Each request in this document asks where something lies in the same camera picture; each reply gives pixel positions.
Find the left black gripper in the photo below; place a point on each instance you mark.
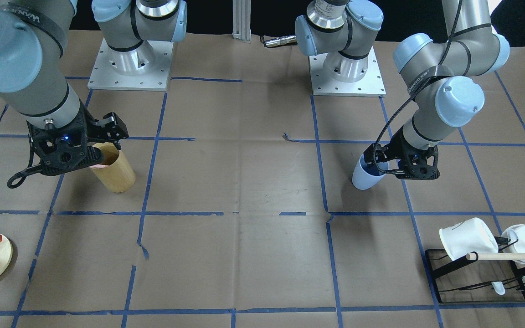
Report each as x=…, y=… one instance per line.
x=397, y=145

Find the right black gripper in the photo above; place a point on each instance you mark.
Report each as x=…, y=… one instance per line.
x=90, y=129

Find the blue plastic cup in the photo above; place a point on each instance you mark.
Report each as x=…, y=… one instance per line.
x=364, y=176

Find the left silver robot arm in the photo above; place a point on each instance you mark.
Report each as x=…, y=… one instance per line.
x=438, y=76

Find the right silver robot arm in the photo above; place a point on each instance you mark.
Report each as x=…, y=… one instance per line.
x=33, y=38

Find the wooden cylindrical chopstick holder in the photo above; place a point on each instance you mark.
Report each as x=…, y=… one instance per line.
x=114, y=171

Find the white mug near rack front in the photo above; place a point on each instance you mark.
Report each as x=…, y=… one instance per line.
x=471, y=235

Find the brown paper table mat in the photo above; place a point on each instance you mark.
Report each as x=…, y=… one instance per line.
x=243, y=214

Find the silver flashlight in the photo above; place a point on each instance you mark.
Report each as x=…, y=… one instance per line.
x=279, y=41

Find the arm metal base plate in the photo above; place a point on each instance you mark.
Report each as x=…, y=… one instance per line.
x=335, y=75
x=146, y=68

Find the wooden rack dowel handle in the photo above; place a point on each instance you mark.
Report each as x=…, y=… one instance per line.
x=495, y=256

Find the black wire cup rack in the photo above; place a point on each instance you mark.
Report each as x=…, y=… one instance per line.
x=472, y=280

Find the aluminium frame post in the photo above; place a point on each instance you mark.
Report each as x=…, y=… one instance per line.
x=241, y=30

